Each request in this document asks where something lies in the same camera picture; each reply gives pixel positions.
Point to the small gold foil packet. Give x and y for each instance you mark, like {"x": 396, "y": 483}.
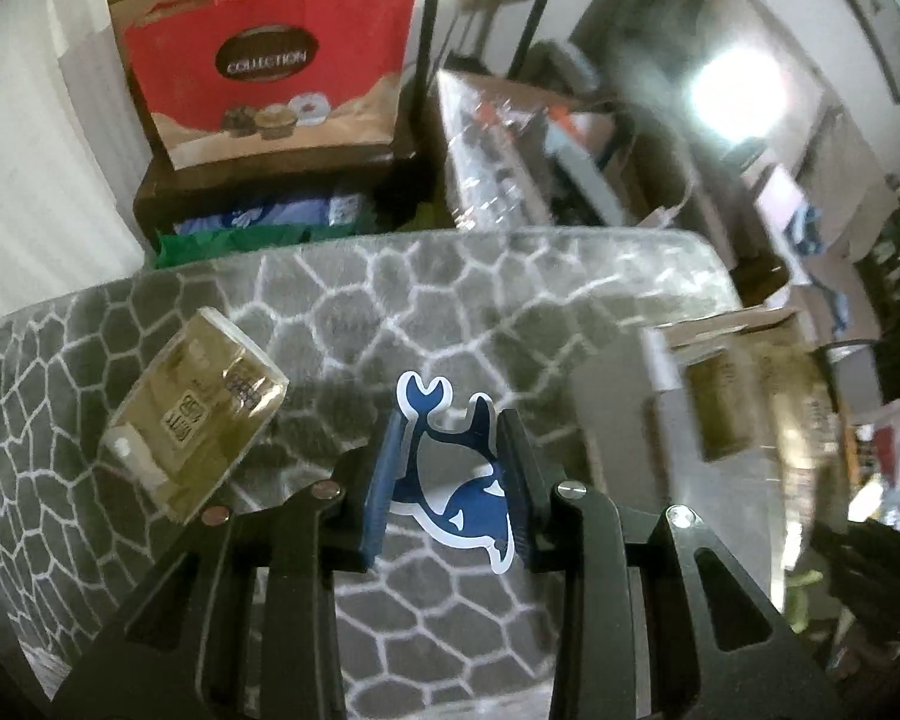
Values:
{"x": 194, "y": 413}

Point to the red collection paper bag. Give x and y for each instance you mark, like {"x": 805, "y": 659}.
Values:
{"x": 225, "y": 79}

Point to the dark wooden side table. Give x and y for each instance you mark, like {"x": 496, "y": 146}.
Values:
{"x": 394, "y": 178}

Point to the cardboard storage box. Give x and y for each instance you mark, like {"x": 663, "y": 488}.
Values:
{"x": 644, "y": 447}

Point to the green bag under table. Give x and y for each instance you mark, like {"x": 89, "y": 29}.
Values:
{"x": 181, "y": 249}

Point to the blue whale sticker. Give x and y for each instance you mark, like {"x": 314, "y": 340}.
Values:
{"x": 452, "y": 484}

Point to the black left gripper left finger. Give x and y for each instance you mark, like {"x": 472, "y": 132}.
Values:
{"x": 177, "y": 646}

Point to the large gold foil packet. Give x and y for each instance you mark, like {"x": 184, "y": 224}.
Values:
{"x": 770, "y": 397}

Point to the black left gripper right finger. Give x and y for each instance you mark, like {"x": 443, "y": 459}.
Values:
{"x": 659, "y": 620}

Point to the clear plastic wrapped box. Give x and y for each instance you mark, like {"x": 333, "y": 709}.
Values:
{"x": 518, "y": 156}

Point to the grey honeycomb pattern mat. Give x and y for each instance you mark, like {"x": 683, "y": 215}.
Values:
{"x": 429, "y": 633}

